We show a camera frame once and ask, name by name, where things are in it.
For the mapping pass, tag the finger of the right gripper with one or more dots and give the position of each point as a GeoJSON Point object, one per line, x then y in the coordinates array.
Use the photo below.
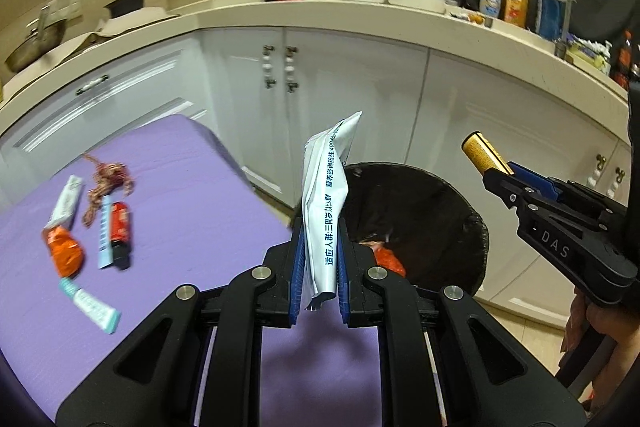
{"type": "Point", "coordinates": [513, 193]}
{"type": "Point", "coordinates": [541, 184]}

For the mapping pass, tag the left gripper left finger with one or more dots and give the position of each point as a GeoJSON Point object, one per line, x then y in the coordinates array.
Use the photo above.
{"type": "Point", "coordinates": [195, 360]}

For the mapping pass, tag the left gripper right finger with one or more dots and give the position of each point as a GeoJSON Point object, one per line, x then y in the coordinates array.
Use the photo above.
{"type": "Point", "coordinates": [444, 360]}

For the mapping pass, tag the yellow black bottle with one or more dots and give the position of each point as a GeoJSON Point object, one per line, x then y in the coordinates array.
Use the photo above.
{"type": "Point", "coordinates": [483, 155]}

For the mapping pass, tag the teal white tube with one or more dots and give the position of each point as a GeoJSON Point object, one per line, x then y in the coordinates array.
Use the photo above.
{"type": "Point", "coordinates": [98, 312]}

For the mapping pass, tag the blue white sachet strip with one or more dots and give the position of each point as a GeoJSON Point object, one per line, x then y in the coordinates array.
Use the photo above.
{"type": "Point", "coordinates": [105, 256]}

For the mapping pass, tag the red orange plastic bag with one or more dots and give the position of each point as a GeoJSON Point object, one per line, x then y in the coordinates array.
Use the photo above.
{"type": "Point", "coordinates": [385, 257]}

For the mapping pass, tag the small orange plastic bag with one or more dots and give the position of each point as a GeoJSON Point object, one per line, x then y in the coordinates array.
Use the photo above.
{"type": "Point", "coordinates": [66, 253]}

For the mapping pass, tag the red black bottle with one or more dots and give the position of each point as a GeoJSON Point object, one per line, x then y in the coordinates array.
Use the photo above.
{"type": "Point", "coordinates": [120, 237]}

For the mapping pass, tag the small white tube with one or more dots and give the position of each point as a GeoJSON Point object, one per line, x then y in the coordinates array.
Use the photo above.
{"type": "Point", "coordinates": [65, 208]}

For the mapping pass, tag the large white blue tube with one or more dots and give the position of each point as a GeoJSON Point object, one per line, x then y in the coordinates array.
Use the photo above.
{"type": "Point", "coordinates": [324, 192]}

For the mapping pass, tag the black trash bin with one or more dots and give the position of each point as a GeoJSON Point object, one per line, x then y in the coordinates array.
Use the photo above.
{"type": "Point", "coordinates": [437, 236]}

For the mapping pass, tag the person's hand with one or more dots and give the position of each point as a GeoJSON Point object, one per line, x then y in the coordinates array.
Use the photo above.
{"type": "Point", "coordinates": [621, 327]}

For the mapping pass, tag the white cabinet door right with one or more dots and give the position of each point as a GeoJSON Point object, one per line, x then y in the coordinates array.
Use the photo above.
{"type": "Point", "coordinates": [525, 126]}

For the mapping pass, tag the purple tablecloth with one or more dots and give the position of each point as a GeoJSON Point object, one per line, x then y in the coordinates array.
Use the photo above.
{"type": "Point", "coordinates": [195, 220]}

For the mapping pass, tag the orange dish soap bottle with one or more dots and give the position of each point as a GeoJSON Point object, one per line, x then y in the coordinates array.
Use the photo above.
{"type": "Point", "coordinates": [515, 12]}

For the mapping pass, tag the white corner cabinet doors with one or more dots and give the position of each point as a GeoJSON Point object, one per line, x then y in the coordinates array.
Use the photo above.
{"type": "Point", "coordinates": [274, 88]}

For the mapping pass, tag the white cabinet drawer front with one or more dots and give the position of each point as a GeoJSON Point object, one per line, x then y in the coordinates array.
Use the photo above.
{"type": "Point", "coordinates": [157, 81]}

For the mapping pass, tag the steel wok pan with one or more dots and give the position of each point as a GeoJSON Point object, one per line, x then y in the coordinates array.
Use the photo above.
{"type": "Point", "coordinates": [44, 37]}

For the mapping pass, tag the black cooking pot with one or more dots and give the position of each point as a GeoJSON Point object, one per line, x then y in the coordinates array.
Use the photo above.
{"type": "Point", "coordinates": [118, 8]}

